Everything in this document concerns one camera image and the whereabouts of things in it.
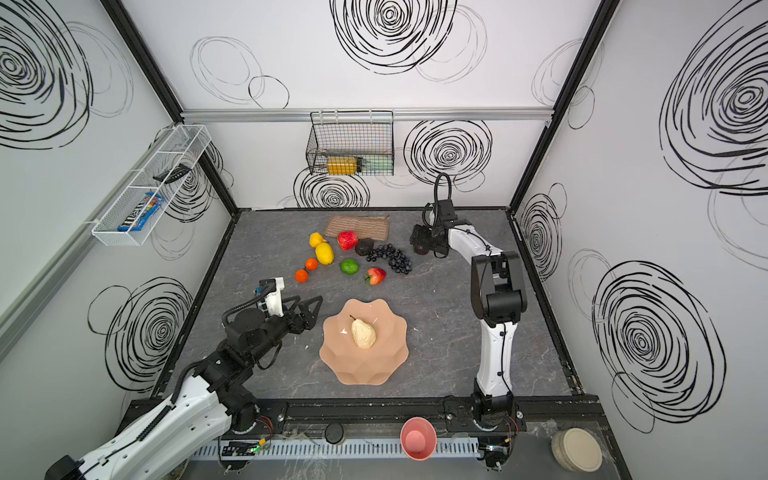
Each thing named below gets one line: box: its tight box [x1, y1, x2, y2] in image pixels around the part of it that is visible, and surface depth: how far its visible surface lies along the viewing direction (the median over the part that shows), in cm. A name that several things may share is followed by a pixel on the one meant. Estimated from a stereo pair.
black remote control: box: [152, 163, 192, 184], surface depth 82 cm
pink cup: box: [400, 416, 437, 461], surface depth 71 cm
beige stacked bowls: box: [551, 427, 603, 473], surface depth 66 cm
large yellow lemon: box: [315, 242, 335, 266], surface depth 104 cm
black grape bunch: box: [366, 243, 412, 275], surface depth 104 cm
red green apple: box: [364, 267, 387, 286], surface depth 98 cm
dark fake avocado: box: [355, 237, 374, 256], surface depth 107 cm
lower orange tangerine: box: [294, 269, 309, 283], surface depth 101 cm
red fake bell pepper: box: [337, 230, 359, 251], surface depth 107 cm
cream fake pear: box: [349, 314, 377, 349], surface depth 83 cm
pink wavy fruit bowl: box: [319, 298, 409, 386], surface depth 85 cm
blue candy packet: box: [117, 192, 166, 232], surface depth 72 cm
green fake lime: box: [341, 258, 359, 275], surface depth 101 cm
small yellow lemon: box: [309, 232, 326, 248], surface depth 109 cm
